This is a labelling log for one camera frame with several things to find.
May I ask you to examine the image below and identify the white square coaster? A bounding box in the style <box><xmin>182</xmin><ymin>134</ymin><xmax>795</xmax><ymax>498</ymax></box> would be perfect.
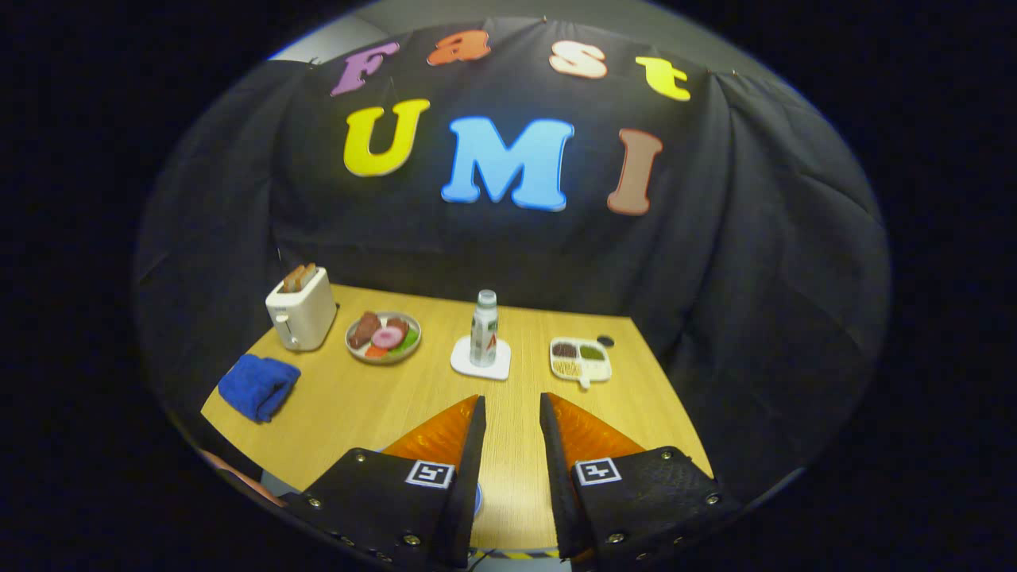
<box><xmin>450</xmin><ymin>336</ymin><xmax>512</xmax><ymax>381</ymax></box>

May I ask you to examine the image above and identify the white bottle with green label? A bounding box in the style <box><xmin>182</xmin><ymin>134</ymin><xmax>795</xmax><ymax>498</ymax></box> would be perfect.
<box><xmin>469</xmin><ymin>290</ymin><xmax>500</xmax><ymax>368</ymax></box>

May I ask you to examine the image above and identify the brown meat slice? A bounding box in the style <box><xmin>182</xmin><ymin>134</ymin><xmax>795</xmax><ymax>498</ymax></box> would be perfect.
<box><xmin>348</xmin><ymin>311</ymin><xmax>382</xmax><ymax>349</ymax></box>

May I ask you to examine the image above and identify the white divided snack tray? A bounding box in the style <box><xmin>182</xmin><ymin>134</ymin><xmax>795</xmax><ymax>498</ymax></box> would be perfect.
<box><xmin>549</xmin><ymin>337</ymin><xmax>613</xmax><ymax>390</ymax></box>

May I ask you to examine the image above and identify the white toaster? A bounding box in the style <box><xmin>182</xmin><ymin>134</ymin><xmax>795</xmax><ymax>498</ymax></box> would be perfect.
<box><xmin>265</xmin><ymin>267</ymin><xmax>338</xmax><ymax>352</ymax></box>

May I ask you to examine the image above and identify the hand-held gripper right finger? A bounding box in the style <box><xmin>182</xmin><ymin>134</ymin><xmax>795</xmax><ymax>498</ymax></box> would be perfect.
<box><xmin>539</xmin><ymin>392</ymin><xmax>744</xmax><ymax>561</ymax></box>

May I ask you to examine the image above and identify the grey oval food plate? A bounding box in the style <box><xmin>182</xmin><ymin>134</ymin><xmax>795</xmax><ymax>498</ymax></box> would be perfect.
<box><xmin>345</xmin><ymin>311</ymin><xmax>423</xmax><ymax>365</ymax></box>

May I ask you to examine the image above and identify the blue folded cloth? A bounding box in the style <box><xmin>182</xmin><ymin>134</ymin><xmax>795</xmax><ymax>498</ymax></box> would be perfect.
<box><xmin>218</xmin><ymin>354</ymin><xmax>302</xmax><ymax>423</ymax></box>

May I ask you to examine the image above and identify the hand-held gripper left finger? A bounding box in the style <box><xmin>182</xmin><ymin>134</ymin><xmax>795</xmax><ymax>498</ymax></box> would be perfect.
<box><xmin>282</xmin><ymin>395</ymin><xmax>487</xmax><ymax>569</ymax></box>

